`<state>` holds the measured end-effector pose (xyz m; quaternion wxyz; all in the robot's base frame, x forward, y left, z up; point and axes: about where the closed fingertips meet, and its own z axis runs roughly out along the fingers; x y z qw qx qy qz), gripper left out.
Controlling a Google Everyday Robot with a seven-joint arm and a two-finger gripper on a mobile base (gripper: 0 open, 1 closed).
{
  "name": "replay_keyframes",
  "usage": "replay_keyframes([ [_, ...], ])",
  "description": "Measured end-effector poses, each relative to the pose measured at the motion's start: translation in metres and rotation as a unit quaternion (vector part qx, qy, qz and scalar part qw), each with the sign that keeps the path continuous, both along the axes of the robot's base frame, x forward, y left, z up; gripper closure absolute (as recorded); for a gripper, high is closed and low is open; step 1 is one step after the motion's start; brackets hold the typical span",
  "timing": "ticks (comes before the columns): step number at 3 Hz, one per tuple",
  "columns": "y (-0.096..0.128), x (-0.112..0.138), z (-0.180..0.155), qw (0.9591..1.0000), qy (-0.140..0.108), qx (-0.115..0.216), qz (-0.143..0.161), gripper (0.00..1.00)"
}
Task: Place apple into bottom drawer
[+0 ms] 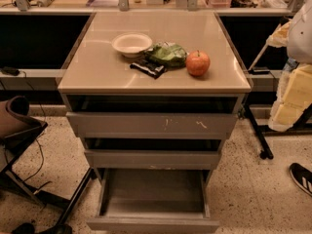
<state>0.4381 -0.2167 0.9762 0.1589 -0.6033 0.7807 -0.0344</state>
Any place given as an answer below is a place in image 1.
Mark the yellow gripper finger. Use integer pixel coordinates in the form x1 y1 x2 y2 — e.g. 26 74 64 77
268 63 312 132
266 21 291 48

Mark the red apple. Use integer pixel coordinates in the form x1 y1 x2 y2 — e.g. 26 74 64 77
185 51 211 77

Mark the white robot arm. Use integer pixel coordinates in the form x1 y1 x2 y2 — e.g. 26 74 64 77
266 0 312 132

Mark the grey drawer cabinet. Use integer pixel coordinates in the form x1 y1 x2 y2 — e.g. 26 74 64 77
56 10 254 115

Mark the grey bottom drawer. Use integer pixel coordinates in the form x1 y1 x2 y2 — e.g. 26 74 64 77
87 169 219 234

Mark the grey drawer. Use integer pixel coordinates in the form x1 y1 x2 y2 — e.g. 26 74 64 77
66 112 237 139
85 149 220 170
87 169 219 234

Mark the grey top drawer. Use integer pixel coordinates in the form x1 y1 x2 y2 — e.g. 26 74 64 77
66 112 237 139

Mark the grey middle drawer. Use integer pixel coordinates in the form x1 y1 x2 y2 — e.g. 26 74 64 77
85 149 220 170

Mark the black metal stand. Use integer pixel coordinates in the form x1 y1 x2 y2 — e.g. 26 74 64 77
244 104 312 160

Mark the white stick with black base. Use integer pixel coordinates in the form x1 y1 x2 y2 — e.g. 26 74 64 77
248 44 270 75

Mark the black white sneaker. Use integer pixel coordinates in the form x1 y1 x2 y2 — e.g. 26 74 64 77
290 163 312 196

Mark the green chip bag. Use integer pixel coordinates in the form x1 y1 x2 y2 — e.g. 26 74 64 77
144 42 187 68

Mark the black snack wrapper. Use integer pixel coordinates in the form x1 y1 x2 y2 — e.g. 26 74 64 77
130 59 166 79

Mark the white paper bowl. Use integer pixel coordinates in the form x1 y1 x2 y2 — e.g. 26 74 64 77
111 33 153 58

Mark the black device on ledge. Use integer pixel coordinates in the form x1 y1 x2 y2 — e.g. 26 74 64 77
0 66 20 76

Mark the brown office chair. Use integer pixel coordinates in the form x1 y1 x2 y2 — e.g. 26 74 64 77
0 96 93 234

